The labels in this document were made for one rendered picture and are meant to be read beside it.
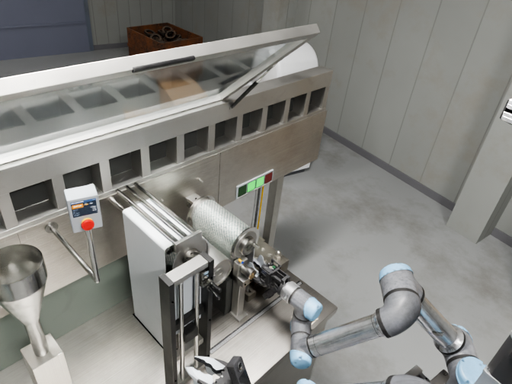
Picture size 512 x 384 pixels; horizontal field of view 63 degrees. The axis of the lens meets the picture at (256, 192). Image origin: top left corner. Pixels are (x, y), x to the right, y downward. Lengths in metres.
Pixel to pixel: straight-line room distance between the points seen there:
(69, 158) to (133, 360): 0.77
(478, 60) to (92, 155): 3.37
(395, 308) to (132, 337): 0.97
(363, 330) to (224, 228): 0.60
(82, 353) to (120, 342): 0.13
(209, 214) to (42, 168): 0.61
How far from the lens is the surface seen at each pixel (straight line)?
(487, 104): 4.10
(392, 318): 1.43
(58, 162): 1.36
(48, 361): 1.43
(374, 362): 2.93
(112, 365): 1.70
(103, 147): 1.41
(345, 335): 1.48
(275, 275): 1.63
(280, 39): 1.20
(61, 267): 1.58
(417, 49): 4.39
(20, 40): 7.51
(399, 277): 1.49
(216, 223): 1.58
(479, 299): 3.65
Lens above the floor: 2.31
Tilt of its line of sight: 35 degrees down
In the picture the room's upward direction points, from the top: 6 degrees clockwise
